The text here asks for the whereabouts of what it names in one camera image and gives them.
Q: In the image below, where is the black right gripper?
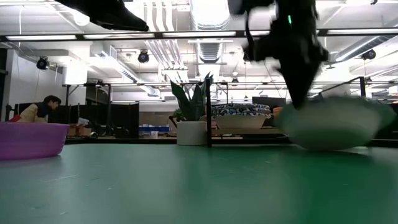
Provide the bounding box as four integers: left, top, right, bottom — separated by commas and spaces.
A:
242, 0, 330, 109

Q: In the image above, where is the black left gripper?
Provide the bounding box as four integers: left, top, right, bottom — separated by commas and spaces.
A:
55, 0, 150, 32

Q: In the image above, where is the blue patterned paper bowl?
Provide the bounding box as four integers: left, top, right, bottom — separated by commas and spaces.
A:
213, 111, 269, 130
211, 107, 271, 114
275, 96, 396, 152

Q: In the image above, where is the wooden shelf board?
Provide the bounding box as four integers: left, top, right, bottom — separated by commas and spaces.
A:
211, 126, 292, 139

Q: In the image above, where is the black round ceiling lamp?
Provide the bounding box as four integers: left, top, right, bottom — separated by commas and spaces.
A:
35, 56, 50, 71
137, 50, 150, 64
361, 49, 377, 61

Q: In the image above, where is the green snake plant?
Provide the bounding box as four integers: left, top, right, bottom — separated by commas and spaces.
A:
170, 72, 215, 123

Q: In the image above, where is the white plant pot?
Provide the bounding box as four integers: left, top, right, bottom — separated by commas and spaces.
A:
176, 121, 208, 146

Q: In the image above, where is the person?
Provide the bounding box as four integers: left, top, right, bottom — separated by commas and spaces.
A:
8, 95, 62, 123

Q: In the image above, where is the green table mat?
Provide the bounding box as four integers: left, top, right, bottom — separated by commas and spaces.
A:
0, 142, 398, 224

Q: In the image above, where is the purple plastic bowl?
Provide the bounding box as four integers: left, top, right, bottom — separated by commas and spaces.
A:
0, 121, 70, 161

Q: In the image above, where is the black horizontal frame beam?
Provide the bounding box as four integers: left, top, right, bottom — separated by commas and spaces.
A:
0, 29, 398, 42

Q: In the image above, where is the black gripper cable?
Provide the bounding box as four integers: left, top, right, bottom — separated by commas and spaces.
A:
244, 14, 257, 62

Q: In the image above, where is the silver ceiling air duct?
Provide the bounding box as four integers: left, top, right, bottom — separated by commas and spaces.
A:
188, 0, 231, 63

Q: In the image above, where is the black shelf post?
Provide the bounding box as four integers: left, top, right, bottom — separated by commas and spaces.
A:
205, 78, 213, 148

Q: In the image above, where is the black aluminium table frame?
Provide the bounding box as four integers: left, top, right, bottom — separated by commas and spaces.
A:
63, 76, 398, 147

